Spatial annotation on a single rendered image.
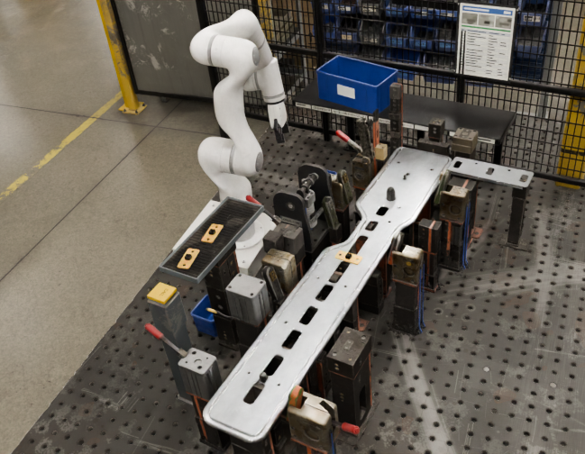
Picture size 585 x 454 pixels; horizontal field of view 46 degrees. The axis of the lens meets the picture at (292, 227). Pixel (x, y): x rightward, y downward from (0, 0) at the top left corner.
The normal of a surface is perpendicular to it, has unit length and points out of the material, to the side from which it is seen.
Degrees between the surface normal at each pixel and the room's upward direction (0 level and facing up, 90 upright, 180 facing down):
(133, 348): 0
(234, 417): 0
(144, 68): 91
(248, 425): 0
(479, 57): 90
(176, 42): 91
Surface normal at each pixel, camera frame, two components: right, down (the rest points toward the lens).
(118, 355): -0.10, -0.77
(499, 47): -0.48, 0.59
